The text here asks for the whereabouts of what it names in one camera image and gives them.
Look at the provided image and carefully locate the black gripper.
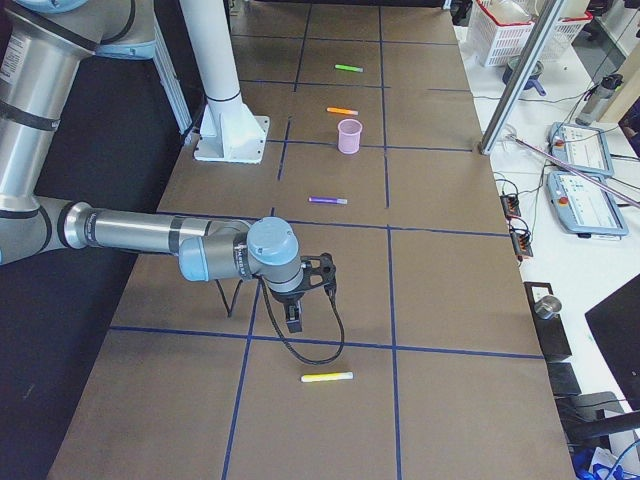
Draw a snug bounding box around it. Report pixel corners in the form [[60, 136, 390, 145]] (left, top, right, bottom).
[[267, 287, 304, 334]]

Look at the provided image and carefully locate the yellow highlighter pen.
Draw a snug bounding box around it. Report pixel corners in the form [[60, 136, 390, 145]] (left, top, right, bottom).
[[300, 371, 354, 384]]

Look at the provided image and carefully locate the purple highlighter pen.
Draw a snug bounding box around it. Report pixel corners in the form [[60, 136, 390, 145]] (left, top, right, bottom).
[[308, 196, 348, 205]]

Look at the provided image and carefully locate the orange highlighter pen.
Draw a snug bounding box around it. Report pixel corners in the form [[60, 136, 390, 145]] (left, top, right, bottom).
[[326, 107, 359, 116]]

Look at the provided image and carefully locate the green highlighter pen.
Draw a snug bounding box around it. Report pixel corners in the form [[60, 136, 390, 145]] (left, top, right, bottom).
[[334, 64, 364, 73]]

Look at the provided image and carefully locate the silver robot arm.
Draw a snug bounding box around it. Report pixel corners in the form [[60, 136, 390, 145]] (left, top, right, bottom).
[[1, 1, 311, 333]]

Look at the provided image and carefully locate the pink mesh pen holder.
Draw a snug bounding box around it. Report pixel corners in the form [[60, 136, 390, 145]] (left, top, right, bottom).
[[337, 118, 363, 155]]

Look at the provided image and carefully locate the lower power strip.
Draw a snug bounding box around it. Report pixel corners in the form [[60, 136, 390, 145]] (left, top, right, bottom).
[[509, 227, 533, 261]]

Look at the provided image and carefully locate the power strip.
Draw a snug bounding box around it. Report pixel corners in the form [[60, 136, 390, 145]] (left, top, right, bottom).
[[509, 227, 533, 261], [500, 193, 521, 218]]

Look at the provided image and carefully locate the upper power strip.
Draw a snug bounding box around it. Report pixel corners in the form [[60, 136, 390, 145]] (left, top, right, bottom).
[[500, 193, 521, 218]]

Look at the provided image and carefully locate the metal cup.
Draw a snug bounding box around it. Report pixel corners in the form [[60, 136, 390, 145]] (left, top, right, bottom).
[[533, 295, 562, 320]]

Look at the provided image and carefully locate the black box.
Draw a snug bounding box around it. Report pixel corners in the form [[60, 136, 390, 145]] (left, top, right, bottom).
[[523, 281, 572, 363]]

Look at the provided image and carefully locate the lower teach pendant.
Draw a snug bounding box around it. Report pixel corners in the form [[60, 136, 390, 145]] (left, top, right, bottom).
[[547, 171, 629, 237]]

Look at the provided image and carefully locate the teach pendant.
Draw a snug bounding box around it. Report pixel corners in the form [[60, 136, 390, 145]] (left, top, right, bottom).
[[547, 171, 629, 237], [548, 122, 614, 177]]

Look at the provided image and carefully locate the black monitor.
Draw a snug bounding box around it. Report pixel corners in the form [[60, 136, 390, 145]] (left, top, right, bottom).
[[585, 279, 639, 410]]

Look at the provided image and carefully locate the blue pan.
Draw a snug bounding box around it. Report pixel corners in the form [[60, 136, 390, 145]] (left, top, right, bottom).
[[501, 55, 549, 97]]

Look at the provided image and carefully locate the upper teach pendant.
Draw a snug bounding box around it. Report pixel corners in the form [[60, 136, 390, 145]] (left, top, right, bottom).
[[548, 122, 614, 177]]

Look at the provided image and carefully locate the long metal rod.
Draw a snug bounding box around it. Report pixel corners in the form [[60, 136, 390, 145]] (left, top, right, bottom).
[[506, 134, 640, 209]]

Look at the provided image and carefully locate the white plastic basket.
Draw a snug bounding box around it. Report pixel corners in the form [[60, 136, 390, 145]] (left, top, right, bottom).
[[465, 1, 593, 67]]

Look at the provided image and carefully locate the grey water bottle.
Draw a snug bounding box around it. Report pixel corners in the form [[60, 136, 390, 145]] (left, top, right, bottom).
[[575, 73, 624, 126]]

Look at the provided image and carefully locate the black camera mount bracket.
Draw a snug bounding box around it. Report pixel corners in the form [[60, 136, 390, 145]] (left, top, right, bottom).
[[299, 252, 337, 297]]

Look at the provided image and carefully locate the aluminium frame post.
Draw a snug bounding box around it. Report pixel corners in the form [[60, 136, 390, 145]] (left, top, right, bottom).
[[479, 0, 567, 155]]

